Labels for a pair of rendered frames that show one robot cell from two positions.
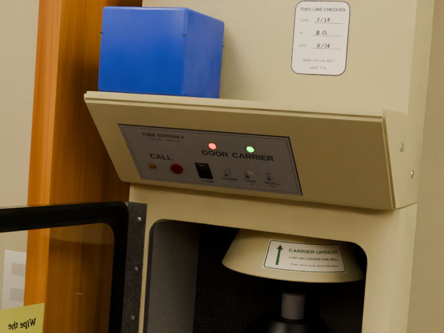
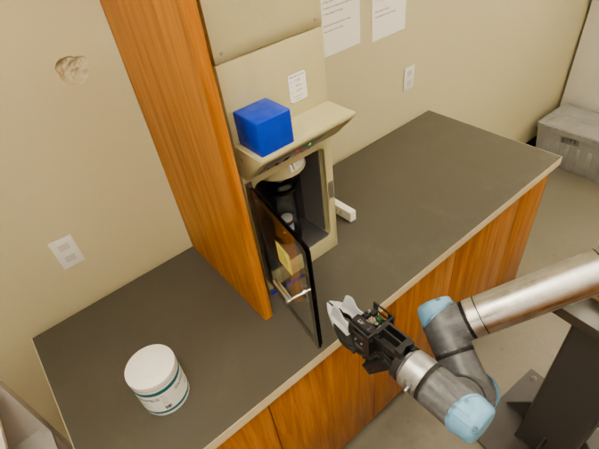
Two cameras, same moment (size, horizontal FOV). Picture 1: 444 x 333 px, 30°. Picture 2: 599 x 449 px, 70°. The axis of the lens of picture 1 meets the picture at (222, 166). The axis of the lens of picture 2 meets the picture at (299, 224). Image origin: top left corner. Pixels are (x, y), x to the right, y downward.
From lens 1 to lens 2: 106 cm
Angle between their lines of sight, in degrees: 63
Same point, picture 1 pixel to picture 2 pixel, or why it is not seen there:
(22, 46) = not seen: outside the picture
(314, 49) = (297, 92)
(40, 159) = (238, 196)
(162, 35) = (283, 123)
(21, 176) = (32, 205)
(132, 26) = (270, 126)
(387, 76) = (320, 90)
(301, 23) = (291, 84)
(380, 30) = (315, 75)
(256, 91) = not seen: hidden behind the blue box
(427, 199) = not seen: hidden behind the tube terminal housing
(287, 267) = (297, 168)
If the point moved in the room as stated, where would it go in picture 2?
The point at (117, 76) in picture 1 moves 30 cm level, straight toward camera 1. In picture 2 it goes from (269, 148) to (396, 161)
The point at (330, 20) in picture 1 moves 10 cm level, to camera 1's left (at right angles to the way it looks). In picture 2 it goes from (299, 77) to (281, 94)
